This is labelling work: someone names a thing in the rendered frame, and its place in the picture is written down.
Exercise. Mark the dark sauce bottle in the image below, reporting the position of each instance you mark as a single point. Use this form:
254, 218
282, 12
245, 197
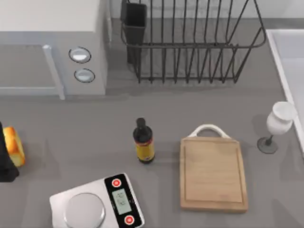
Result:
143, 145

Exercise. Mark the round microwave knob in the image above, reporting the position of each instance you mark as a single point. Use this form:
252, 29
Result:
79, 54
84, 75

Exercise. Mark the wooden cutting board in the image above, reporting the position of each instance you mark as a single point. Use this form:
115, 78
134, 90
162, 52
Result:
211, 173

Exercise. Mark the black cutlery holder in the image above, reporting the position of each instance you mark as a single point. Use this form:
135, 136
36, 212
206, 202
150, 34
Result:
134, 23

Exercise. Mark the silver kitchen scale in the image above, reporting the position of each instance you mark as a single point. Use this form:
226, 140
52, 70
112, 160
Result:
95, 204

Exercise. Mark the pale microwave oven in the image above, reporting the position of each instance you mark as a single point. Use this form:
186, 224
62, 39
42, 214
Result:
80, 28

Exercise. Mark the white wine glass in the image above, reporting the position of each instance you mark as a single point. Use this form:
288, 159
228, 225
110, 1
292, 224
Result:
278, 121

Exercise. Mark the microwave door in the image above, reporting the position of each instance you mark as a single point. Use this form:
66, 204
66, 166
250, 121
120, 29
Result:
23, 66

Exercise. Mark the bread loaf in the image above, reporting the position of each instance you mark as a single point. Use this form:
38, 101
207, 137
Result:
14, 147

